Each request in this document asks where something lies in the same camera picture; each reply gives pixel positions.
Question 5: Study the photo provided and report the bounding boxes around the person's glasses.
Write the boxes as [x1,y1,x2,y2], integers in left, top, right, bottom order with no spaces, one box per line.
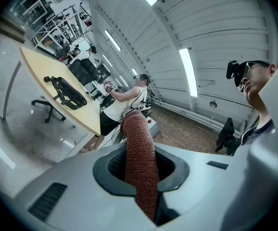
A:
[236,61,271,93]

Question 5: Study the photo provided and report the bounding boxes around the black office chair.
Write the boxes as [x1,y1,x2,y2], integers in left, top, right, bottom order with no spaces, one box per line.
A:
[31,99,66,124]

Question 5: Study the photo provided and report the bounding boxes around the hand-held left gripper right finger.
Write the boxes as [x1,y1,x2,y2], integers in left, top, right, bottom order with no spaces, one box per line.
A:
[154,138,278,231]

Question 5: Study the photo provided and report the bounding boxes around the person's head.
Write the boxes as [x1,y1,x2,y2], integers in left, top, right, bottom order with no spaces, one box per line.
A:
[234,60,278,124]

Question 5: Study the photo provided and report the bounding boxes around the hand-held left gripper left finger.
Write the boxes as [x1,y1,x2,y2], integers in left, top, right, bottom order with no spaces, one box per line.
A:
[13,142,159,231]

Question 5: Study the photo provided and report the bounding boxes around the white shelving rack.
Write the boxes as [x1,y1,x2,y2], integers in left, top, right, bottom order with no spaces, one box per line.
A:
[32,6,87,51]

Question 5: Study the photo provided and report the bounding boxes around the brown wooden platform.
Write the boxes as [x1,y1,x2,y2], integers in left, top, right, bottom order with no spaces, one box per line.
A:
[0,14,26,44]

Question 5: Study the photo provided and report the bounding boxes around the black head camera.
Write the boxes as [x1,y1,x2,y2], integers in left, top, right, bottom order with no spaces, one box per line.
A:
[226,60,244,80]

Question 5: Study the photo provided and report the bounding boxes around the dark grey canvas bag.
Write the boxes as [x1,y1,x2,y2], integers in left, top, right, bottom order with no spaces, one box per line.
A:
[43,75,88,110]

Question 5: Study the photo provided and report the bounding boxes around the gray table leg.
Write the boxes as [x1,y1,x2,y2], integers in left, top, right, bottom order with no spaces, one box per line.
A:
[0,61,22,120]

